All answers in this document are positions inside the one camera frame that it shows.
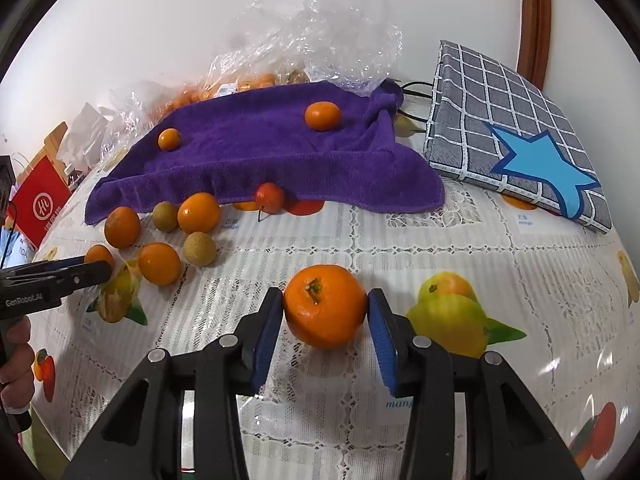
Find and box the brown wooden door frame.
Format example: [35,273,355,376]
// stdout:
[515,0,552,91]

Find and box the clear plastic bag of oranges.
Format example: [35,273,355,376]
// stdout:
[101,0,404,161]

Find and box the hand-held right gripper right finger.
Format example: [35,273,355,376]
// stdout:
[367,288,586,480]

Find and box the wooden chair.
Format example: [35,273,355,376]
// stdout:
[42,121,69,161]

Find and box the tan longan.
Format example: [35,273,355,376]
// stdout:
[152,201,180,233]
[182,231,218,267]

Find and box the purple towel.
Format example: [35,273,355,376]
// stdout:
[84,80,447,227]

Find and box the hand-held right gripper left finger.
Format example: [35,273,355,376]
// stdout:
[62,287,285,480]

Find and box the white plastic bag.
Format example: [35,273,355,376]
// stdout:
[64,102,114,171]

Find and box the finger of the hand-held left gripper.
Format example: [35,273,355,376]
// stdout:
[0,255,88,281]
[12,260,113,302]

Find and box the person's left hand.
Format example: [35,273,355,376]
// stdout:
[0,317,35,411]

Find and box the small red fruit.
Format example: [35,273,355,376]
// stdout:
[254,182,286,223]

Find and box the grey checkered cushion blue star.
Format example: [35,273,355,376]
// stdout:
[423,39,613,235]

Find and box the fruit print tablecloth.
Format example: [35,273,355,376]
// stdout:
[22,110,640,480]

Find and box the red paper bag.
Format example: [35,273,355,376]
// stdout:
[10,152,72,251]

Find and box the large orange with stem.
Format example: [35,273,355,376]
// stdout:
[283,264,369,351]

